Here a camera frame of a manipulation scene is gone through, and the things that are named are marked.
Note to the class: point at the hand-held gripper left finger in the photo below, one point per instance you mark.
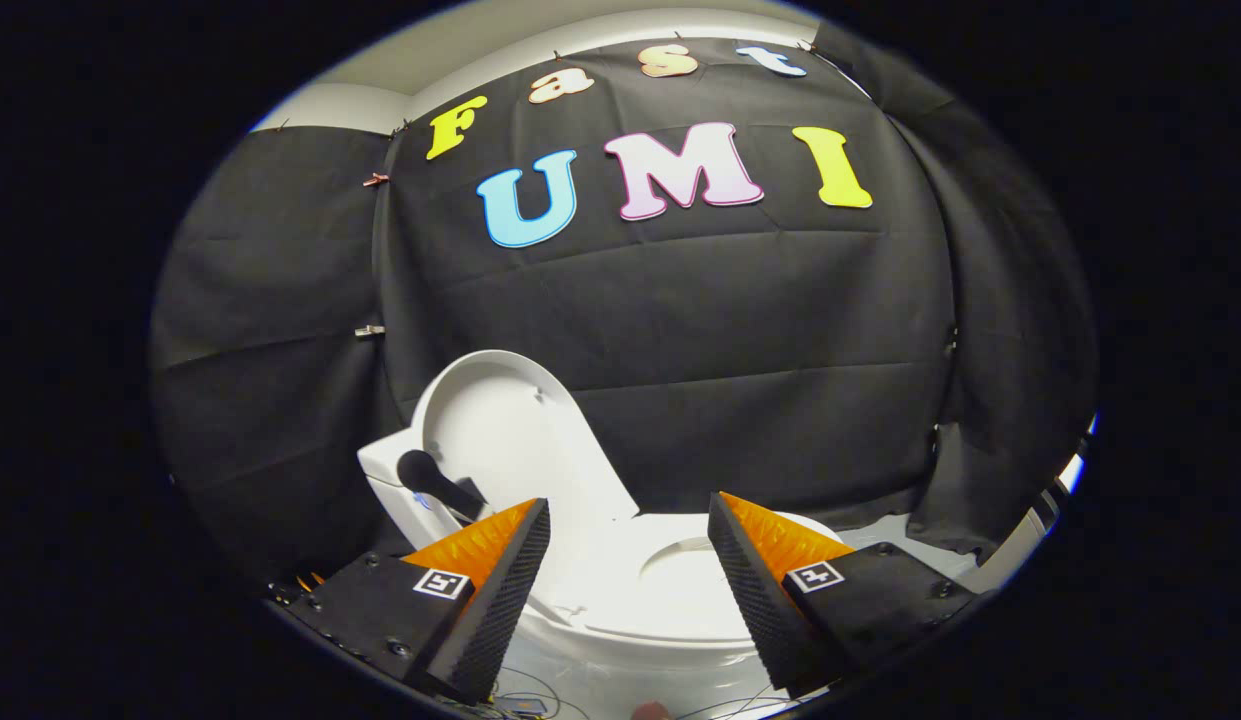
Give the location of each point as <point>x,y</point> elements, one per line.
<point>500,600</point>

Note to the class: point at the black backdrop cloth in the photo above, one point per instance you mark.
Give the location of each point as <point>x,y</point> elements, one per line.
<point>730,320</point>

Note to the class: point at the black lid lifter tab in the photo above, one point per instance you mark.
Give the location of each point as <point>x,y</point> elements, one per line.
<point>430,475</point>

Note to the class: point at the silver clip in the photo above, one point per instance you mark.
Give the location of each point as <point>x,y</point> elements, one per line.
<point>369,330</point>

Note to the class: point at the copper clip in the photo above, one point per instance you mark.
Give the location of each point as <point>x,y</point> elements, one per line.
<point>376,180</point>

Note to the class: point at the white ceramic toilet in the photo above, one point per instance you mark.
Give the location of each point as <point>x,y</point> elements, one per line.
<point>390,495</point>

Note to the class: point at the white ceramic tank cover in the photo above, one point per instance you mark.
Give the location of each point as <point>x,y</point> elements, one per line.
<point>380,462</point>

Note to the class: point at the white toilet seat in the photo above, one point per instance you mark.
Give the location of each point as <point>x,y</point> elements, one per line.
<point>620,580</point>

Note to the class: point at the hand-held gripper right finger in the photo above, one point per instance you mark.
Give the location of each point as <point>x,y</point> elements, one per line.
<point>755,595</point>

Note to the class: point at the grey cabinet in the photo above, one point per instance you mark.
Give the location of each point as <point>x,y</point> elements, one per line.
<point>1020,545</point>

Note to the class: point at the white toilet lid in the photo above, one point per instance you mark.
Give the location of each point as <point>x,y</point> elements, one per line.
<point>520,430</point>

